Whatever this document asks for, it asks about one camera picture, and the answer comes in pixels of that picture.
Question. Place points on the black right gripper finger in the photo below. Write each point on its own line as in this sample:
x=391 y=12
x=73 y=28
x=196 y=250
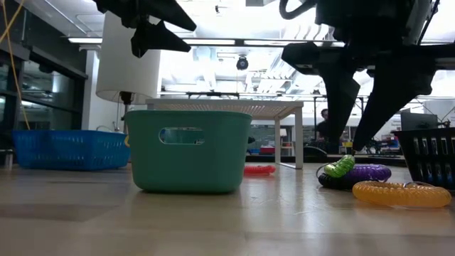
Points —
x=398 y=92
x=337 y=96

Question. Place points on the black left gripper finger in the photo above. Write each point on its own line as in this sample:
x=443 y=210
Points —
x=167 y=12
x=156 y=39

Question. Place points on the yellow rubber band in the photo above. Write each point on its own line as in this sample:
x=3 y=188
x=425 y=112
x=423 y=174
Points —
x=127 y=141

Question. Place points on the person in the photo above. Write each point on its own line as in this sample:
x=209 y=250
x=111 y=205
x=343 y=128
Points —
x=323 y=128

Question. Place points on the dark computer monitor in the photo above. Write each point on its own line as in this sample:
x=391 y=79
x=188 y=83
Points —
x=419 y=121

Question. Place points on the white cylindrical lamp shade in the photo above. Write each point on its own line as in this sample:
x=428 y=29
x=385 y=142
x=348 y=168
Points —
x=124 y=71

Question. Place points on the black plastic basket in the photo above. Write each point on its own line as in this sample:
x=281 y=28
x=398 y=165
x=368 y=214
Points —
x=430 y=156

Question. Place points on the purple spiral wrist coil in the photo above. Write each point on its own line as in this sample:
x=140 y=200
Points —
x=369 y=173

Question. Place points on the black spiral wrist coil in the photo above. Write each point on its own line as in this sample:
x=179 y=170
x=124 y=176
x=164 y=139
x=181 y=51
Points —
x=334 y=183

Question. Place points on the white perforated metal shelf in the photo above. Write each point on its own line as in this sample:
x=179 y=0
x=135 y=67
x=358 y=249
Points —
x=227 y=105

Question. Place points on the amber spiral wrist coil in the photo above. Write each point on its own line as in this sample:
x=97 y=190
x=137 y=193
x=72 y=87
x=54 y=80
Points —
x=398 y=195

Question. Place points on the red-orange spiral wrist coil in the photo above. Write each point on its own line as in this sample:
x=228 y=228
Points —
x=259 y=170

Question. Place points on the teal plastic bin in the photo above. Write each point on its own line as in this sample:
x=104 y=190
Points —
x=188 y=167

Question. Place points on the blue plastic basket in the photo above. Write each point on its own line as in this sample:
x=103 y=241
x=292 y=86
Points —
x=67 y=149

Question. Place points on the black overhead camera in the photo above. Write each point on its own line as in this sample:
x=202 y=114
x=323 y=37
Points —
x=242 y=63

